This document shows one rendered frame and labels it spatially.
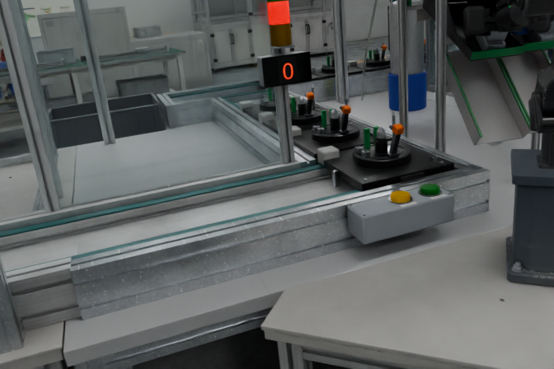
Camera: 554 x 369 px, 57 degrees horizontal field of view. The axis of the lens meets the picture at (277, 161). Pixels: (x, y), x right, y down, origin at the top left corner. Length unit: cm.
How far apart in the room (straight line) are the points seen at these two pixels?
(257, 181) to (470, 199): 49
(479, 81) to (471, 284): 61
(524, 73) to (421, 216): 60
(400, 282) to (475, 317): 15
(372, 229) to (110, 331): 51
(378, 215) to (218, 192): 42
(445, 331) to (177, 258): 48
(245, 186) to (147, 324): 45
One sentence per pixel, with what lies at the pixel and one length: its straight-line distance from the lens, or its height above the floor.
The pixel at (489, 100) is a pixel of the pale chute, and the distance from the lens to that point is 140.
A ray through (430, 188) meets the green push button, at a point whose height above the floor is 97.
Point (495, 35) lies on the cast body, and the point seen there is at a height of 124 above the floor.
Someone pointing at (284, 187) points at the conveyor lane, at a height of 92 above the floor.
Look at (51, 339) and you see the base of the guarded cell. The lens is 99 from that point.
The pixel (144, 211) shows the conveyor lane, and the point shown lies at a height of 93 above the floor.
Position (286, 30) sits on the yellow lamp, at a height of 129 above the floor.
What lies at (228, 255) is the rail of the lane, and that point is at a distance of 100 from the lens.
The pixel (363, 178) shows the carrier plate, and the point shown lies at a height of 97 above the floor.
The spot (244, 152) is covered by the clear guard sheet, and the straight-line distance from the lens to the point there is 129.
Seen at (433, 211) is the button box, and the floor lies 94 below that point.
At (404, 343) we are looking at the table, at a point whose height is 86.
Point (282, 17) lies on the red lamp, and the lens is 121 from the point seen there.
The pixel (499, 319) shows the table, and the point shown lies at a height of 86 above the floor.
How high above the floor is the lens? 138
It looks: 18 degrees down
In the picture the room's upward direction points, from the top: 6 degrees counter-clockwise
